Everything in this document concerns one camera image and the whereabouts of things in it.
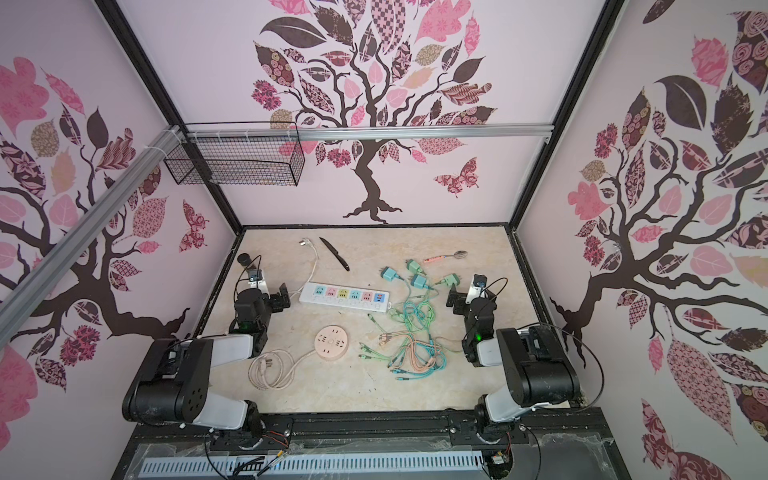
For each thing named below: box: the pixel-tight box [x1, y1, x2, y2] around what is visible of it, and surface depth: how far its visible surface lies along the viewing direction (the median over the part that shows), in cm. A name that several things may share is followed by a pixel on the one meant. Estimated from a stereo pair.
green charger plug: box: [405, 259, 427, 276], surface depth 106 cm
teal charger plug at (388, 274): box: [379, 266, 405, 282], surface depth 106 cm
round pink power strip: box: [314, 325, 349, 361], surface depth 89 cm
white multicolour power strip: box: [299, 282, 392, 313], surface depth 99 cm
